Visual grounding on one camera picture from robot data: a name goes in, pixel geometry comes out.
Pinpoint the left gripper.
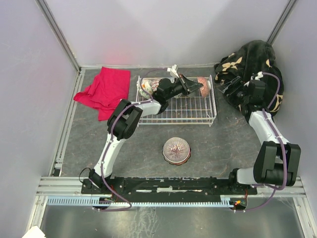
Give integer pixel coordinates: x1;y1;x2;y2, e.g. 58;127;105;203
166;74;204;101

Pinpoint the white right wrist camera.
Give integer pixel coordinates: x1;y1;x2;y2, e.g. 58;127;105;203
251;71;264;80

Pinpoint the white wire dish rack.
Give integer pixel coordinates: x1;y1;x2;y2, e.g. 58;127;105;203
139;76;217;126

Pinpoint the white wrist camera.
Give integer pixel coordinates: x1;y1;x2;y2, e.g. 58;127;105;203
167;64;182;78
251;71;264;80

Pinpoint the red folded t-shirt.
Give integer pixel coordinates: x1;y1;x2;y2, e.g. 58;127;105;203
73;67;131;121

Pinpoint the purple striped bowl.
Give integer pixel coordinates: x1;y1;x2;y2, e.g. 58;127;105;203
162;137;191;166

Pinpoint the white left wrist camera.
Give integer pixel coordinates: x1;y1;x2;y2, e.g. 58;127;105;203
167;64;182;78

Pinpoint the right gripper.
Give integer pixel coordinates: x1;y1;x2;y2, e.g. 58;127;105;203
216;76;249;108

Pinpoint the white paper corner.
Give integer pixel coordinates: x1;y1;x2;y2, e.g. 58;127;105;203
22;226;46;238

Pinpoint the floral orange green bowl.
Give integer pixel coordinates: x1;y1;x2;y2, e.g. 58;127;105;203
136;78;153;99

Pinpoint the blue triangle pattern bowl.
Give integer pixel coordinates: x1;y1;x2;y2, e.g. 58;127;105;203
151;79;160;92

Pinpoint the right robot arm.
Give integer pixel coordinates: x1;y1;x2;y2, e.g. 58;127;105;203
221;72;301;194

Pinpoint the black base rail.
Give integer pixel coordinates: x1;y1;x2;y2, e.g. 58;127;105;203
81;177;257;204

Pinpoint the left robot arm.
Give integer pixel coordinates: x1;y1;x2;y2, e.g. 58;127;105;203
88;74;204;193

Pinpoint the black floral blanket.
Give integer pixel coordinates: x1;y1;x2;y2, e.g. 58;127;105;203
214;40;284;121

